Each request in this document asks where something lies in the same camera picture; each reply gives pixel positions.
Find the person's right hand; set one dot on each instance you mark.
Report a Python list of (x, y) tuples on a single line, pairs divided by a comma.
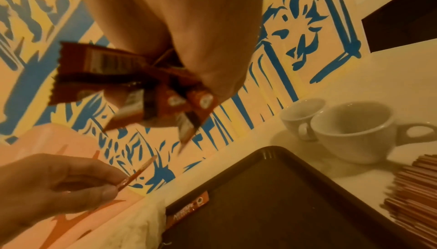
[(198, 21)]

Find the person's left hand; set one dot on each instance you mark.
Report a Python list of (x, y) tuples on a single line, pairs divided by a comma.
[(48, 188)]

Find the single red coffee stick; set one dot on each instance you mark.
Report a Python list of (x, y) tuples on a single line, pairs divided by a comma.
[(136, 173), (188, 210)]

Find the row of tea bags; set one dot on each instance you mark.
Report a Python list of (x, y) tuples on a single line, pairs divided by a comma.
[(136, 226)]

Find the Nescafe sachets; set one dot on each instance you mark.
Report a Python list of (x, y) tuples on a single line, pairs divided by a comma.
[(109, 75)]

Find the dark brown tray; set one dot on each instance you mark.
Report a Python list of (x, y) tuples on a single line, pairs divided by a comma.
[(287, 210)]

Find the bundle of red stir sticks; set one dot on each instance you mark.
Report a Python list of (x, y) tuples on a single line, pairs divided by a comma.
[(416, 199)]

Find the small white cup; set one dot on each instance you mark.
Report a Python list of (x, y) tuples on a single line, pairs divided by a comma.
[(300, 115), (358, 132)]

